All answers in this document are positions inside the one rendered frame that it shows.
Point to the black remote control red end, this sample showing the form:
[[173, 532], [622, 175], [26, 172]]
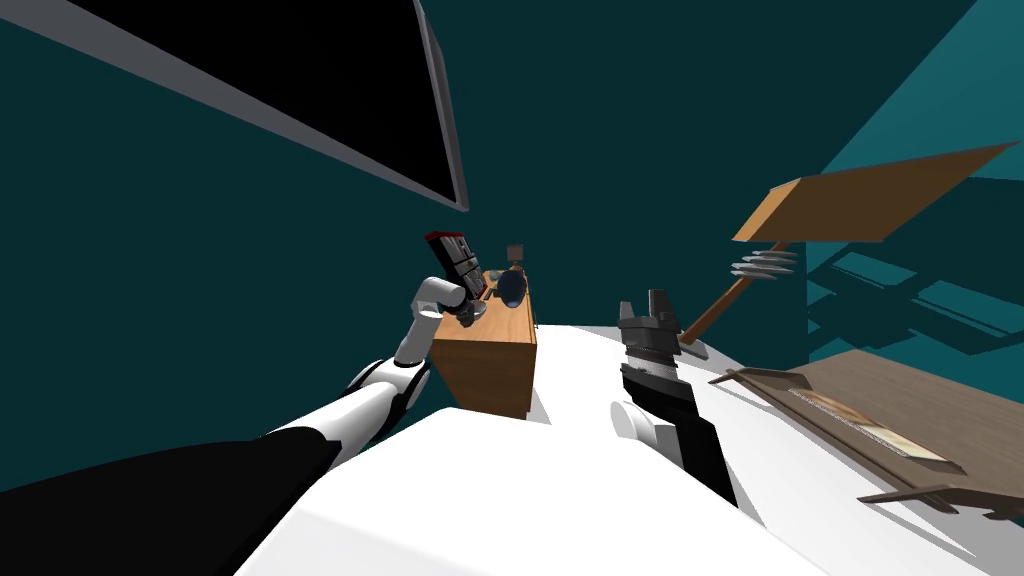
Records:
[[458, 262]]

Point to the dark brown low table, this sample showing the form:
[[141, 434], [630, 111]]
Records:
[[904, 408]]

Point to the wooden side table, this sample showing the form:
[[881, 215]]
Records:
[[864, 200]]

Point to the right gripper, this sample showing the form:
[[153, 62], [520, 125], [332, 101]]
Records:
[[650, 336]]

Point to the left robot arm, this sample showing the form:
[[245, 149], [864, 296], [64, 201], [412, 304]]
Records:
[[352, 412]]

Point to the black screen grey frame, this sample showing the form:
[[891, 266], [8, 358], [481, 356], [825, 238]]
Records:
[[264, 72]]

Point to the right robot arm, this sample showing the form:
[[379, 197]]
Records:
[[680, 408]]

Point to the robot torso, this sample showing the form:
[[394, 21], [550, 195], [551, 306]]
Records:
[[520, 512]]

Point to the wooden cabinet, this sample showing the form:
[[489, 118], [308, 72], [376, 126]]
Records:
[[488, 360]]

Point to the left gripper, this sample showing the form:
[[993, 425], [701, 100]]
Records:
[[470, 311]]

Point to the dark blue oval vase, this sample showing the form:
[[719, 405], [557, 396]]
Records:
[[513, 290]]

